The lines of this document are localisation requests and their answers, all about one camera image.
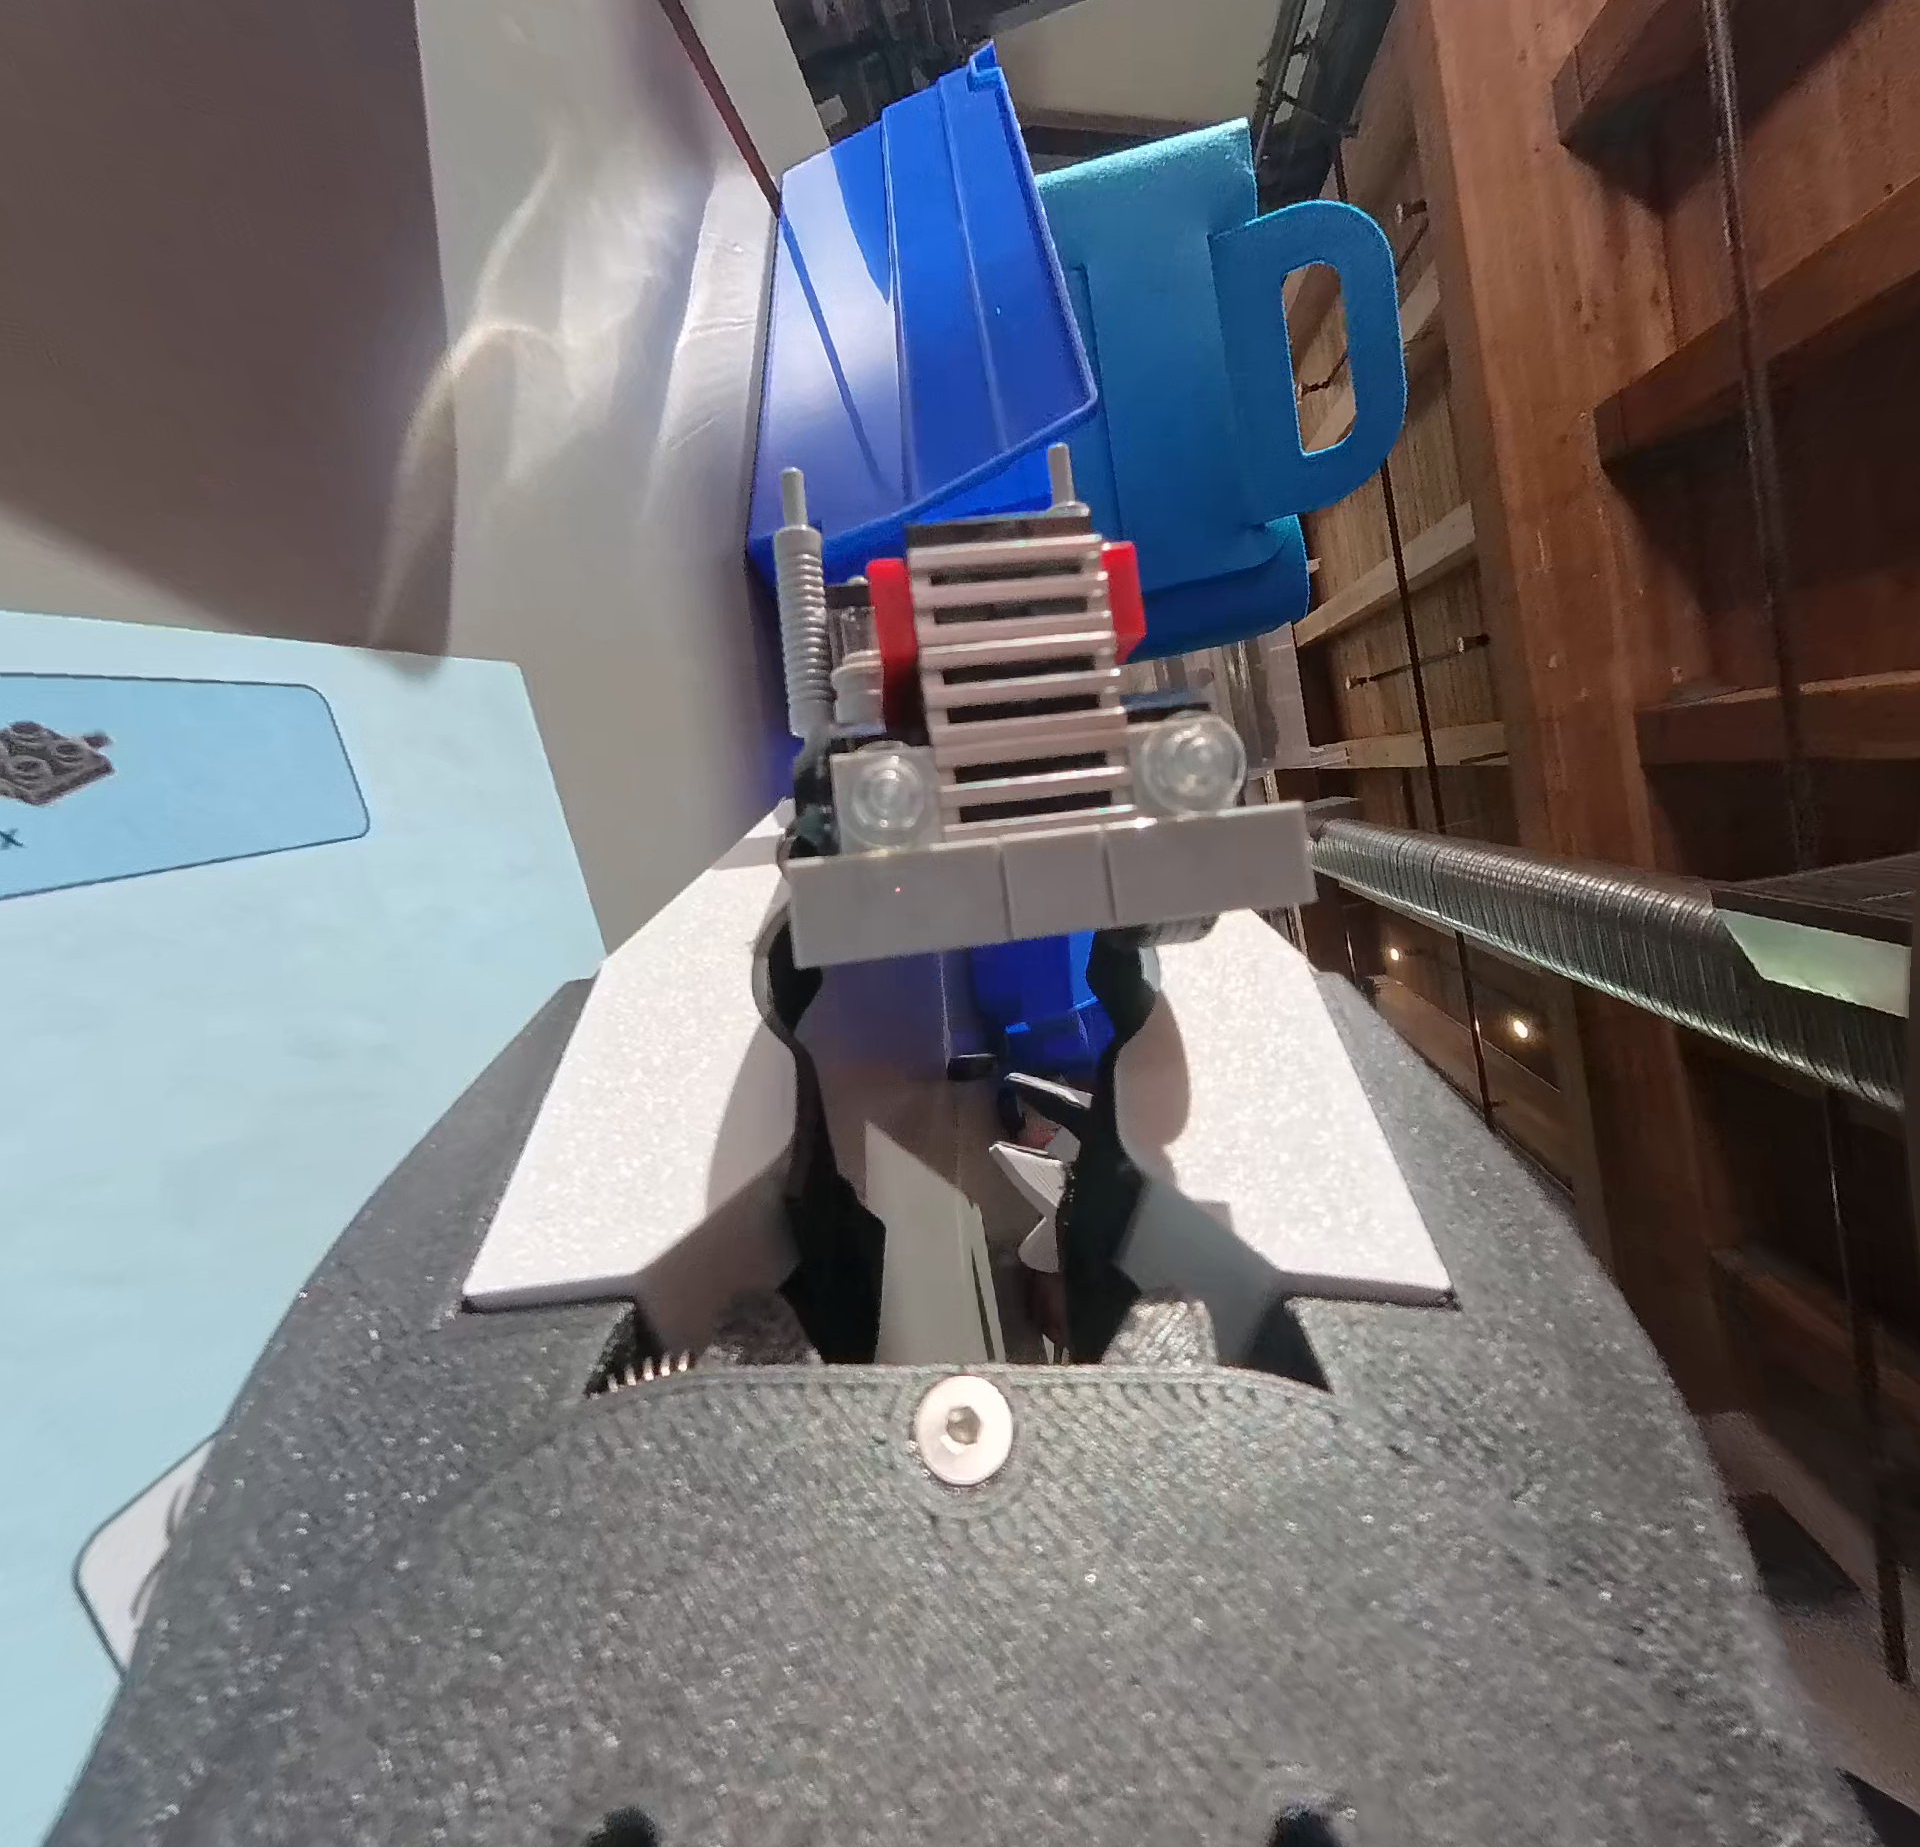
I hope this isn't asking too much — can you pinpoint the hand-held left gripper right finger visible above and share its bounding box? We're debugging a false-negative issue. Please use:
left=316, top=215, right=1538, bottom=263
left=1092, top=901, right=1458, bottom=1361

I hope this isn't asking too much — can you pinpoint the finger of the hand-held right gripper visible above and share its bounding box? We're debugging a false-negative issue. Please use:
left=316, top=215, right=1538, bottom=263
left=987, top=1139, right=1080, bottom=1273

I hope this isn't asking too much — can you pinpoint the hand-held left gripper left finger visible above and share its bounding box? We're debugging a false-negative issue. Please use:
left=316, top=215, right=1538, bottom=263
left=457, top=803, right=842, bottom=1361

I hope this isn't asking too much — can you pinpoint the toy brick truck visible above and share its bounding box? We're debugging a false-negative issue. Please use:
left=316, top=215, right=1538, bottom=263
left=772, top=441, right=1321, bottom=979

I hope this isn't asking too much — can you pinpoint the blue plastic bin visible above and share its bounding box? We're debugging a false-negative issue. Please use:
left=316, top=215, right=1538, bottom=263
left=743, top=39, right=1109, bottom=589
left=961, top=935, right=1117, bottom=1081

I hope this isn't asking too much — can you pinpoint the clear plastic storage box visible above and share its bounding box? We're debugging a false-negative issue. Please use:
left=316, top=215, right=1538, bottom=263
left=1196, top=631, right=1310, bottom=813

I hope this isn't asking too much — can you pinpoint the light blue instruction booklet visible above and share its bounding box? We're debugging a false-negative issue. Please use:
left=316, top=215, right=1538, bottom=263
left=0, top=609, right=610, bottom=1847

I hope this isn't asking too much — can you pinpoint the teal felt bag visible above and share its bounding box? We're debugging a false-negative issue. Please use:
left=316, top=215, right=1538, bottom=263
left=1034, top=119, right=1411, bottom=663

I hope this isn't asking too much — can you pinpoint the wooden shelf unit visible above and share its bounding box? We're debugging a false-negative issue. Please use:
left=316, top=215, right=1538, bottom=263
left=1290, top=0, right=1920, bottom=1429

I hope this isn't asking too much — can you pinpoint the flexible metal duct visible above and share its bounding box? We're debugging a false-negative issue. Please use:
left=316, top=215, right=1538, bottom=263
left=1308, top=811, right=1911, bottom=1117

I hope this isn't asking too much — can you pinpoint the black hanging cable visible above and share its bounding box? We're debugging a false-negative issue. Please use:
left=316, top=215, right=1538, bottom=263
left=1694, top=0, right=1825, bottom=865

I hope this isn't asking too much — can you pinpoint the brown cable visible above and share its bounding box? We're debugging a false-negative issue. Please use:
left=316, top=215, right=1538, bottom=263
left=619, top=0, right=787, bottom=217

